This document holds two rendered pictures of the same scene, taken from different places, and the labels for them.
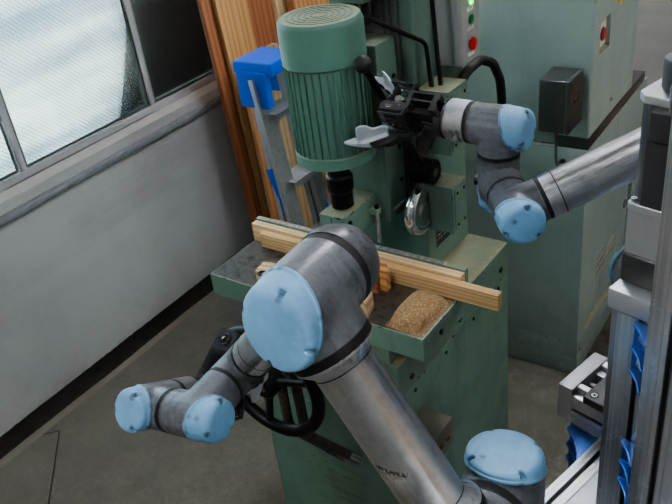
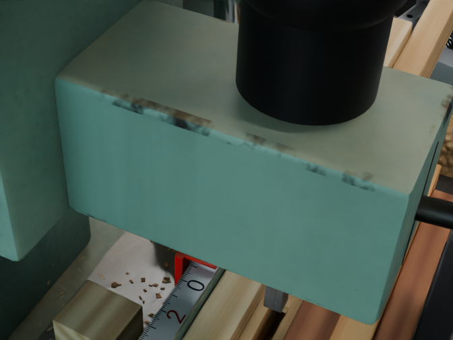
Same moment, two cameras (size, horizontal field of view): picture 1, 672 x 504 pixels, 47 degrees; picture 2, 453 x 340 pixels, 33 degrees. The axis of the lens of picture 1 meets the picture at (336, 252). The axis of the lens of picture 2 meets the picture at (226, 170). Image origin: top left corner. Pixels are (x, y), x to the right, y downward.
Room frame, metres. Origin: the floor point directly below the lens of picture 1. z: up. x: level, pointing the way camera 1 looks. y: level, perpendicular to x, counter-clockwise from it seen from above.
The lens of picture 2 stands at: (1.66, 0.18, 1.23)
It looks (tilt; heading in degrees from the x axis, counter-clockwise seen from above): 41 degrees down; 254
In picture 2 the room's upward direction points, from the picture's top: 3 degrees clockwise
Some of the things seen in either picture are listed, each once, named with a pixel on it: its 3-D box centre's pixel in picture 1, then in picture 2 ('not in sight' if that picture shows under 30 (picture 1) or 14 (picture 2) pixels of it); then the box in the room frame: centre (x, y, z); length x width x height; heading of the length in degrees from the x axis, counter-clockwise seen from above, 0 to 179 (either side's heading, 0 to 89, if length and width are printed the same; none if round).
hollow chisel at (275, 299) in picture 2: not in sight; (280, 267); (1.57, -0.03, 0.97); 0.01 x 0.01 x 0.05; 51
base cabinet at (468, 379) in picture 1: (393, 406); not in sight; (1.67, -0.10, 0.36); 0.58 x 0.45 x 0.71; 141
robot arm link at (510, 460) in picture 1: (503, 481); not in sight; (0.80, -0.20, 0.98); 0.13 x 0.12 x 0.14; 146
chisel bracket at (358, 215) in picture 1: (350, 218); (249, 161); (1.59, -0.04, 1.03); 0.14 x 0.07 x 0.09; 141
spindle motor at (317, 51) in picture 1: (328, 88); not in sight; (1.57, -0.03, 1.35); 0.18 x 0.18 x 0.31
